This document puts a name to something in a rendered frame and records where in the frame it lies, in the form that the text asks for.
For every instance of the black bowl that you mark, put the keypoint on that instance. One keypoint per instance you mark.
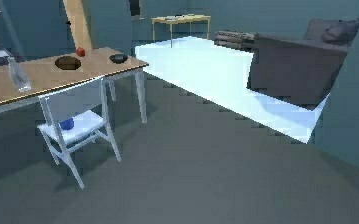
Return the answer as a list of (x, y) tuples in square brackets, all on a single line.
[(118, 58)]

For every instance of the dark striped low bench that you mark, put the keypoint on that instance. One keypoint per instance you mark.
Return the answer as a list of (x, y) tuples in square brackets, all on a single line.
[(233, 39)]

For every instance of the small yellow wooden table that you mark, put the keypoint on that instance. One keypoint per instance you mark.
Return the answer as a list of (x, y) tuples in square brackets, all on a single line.
[(180, 19)]

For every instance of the white chair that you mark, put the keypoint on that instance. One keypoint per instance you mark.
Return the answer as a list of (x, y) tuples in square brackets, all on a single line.
[(83, 126)]

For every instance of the blue bowl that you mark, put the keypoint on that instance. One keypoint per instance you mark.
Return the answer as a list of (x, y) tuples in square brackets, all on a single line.
[(67, 124)]

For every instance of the red apple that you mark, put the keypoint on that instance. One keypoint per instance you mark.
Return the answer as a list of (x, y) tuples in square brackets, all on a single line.
[(80, 51)]

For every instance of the brown round plate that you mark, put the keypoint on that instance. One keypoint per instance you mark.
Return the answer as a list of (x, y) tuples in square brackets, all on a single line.
[(68, 63)]

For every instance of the dark grey sofa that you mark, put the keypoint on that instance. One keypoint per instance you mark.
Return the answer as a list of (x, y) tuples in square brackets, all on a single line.
[(297, 66)]

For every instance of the wooden table with white legs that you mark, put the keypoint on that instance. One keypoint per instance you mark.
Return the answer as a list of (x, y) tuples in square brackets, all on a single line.
[(47, 75)]

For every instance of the clear glass bottle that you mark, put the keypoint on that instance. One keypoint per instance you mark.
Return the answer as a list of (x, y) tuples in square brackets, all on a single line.
[(17, 75)]

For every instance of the dark grey cushion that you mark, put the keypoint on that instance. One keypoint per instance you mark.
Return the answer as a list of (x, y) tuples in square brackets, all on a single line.
[(340, 31)]

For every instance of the dark framed wall picture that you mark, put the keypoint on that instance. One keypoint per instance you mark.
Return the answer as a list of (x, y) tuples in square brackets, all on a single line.
[(135, 7)]

